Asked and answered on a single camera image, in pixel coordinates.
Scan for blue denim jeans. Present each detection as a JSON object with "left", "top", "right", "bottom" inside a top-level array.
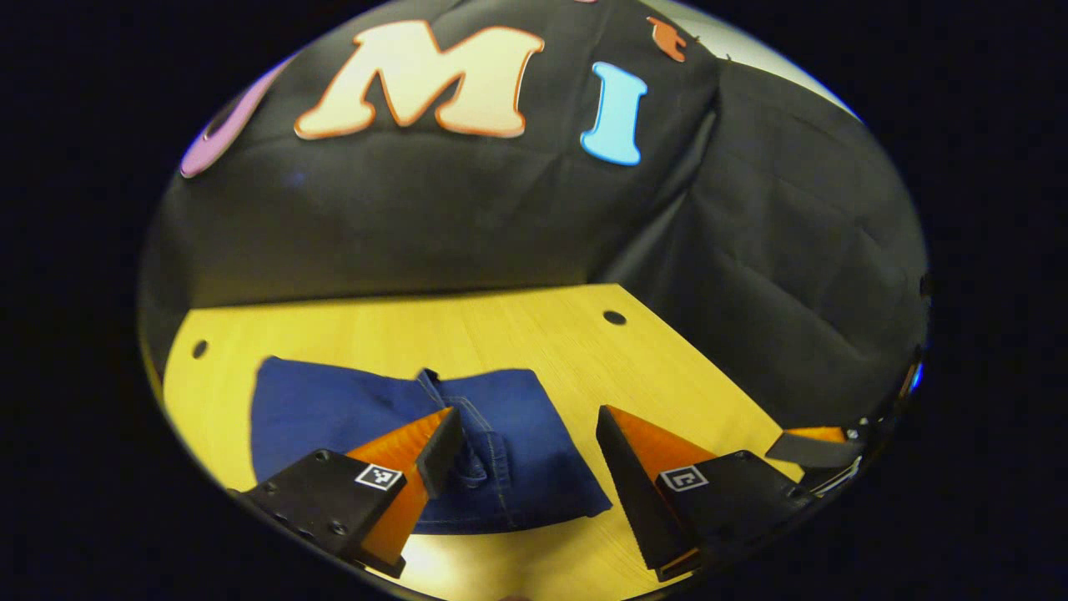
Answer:
[{"left": 250, "top": 356, "right": 614, "bottom": 535}]

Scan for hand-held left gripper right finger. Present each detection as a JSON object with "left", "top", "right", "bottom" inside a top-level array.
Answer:
[{"left": 596, "top": 405, "right": 814, "bottom": 583}]

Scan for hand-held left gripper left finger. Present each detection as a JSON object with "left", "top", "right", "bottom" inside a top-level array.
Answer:
[{"left": 238, "top": 407, "right": 465, "bottom": 579}]

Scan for black backdrop cloth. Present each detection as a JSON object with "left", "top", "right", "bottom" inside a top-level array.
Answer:
[{"left": 138, "top": 0, "right": 931, "bottom": 431}]

